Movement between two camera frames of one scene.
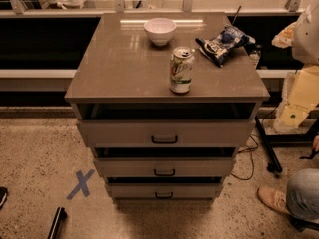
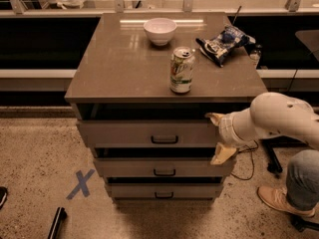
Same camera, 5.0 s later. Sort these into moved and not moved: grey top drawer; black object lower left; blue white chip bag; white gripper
Moved: white gripper
Not moved: black object lower left; grey top drawer; blue white chip bag
